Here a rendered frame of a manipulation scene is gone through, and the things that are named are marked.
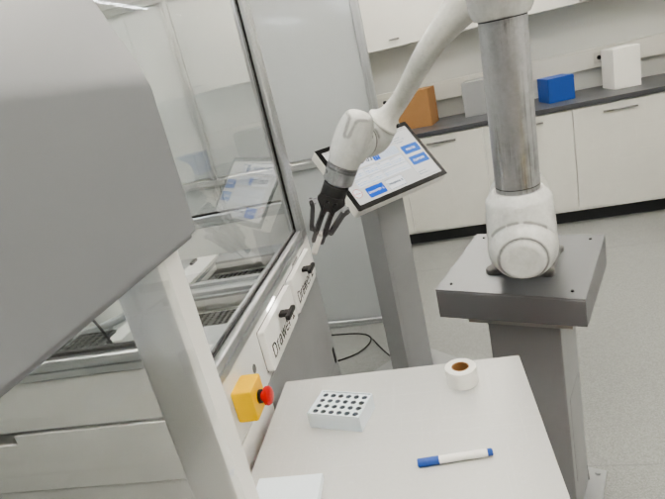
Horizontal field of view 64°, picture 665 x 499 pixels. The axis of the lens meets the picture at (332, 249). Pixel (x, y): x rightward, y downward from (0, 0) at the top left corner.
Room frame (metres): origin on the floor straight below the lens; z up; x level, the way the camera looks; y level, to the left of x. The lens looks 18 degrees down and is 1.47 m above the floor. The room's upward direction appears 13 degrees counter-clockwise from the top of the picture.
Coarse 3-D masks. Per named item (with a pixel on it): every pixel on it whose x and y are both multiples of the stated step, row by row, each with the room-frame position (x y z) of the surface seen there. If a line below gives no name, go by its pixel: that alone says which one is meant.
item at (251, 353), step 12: (300, 252) 1.70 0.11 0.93; (264, 312) 1.25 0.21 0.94; (252, 336) 1.14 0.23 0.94; (252, 348) 1.12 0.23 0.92; (240, 360) 1.05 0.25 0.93; (252, 360) 1.10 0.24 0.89; (264, 360) 1.17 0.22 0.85; (240, 372) 1.03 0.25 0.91; (252, 372) 1.08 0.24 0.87; (264, 372) 1.15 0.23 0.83; (228, 384) 0.96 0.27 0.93; (264, 384) 1.13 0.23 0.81; (228, 396) 0.94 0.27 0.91; (240, 432) 0.95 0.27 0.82
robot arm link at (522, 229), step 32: (480, 0) 1.12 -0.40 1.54; (512, 0) 1.10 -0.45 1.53; (480, 32) 1.17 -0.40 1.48; (512, 32) 1.12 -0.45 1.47; (512, 64) 1.12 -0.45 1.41; (512, 96) 1.13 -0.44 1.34; (512, 128) 1.14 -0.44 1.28; (512, 160) 1.14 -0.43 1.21; (512, 192) 1.15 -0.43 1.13; (544, 192) 1.14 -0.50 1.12; (512, 224) 1.13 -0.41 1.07; (544, 224) 1.11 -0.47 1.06; (512, 256) 1.10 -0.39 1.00; (544, 256) 1.08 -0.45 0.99
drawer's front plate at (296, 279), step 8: (304, 256) 1.67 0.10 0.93; (296, 264) 1.60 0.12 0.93; (304, 264) 1.65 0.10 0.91; (296, 272) 1.54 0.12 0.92; (304, 272) 1.63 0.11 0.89; (312, 272) 1.72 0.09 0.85; (288, 280) 1.48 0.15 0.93; (296, 280) 1.52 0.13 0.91; (304, 280) 1.60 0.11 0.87; (312, 280) 1.70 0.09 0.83; (296, 288) 1.50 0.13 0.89; (296, 296) 1.48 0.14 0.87; (304, 296) 1.56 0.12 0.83; (296, 304) 1.47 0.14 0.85
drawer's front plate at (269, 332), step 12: (288, 288) 1.43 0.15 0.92; (276, 300) 1.35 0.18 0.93; (288, 300) 1.40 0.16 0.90; (276, 312) 1.29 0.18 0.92; (264, 324) 1.21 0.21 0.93; (276, 324) 1.26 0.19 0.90; (288, 324) 1.35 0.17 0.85; (264, 336) 1.16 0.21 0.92; (276, 336) 1.24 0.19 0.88; (288, 336) 1.32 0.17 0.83; (264, 348) 1.17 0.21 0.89; (276, 348) 1.22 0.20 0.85; (276, 360) 1.19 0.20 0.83
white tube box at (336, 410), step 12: (324, 396) 1.05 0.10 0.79; (336, 396) 1.03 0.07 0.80; (348, 396) 1.03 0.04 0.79; (360, 396) 1.01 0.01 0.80; (372, 396) 1.01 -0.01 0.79; (312, 408) 1.01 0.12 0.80; (324, 408) 1.00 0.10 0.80; (336, 408) 0.99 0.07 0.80; (348, 408) 0.99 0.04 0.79; (360, 408) 0.98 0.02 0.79; (372, 408) 1.00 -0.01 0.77; (312, 420) 0.99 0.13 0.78; (324, 420) 0.98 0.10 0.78; (336, 420) 0.96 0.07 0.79; (348, 420) 0.95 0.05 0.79; (360, 420) 0.94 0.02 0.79
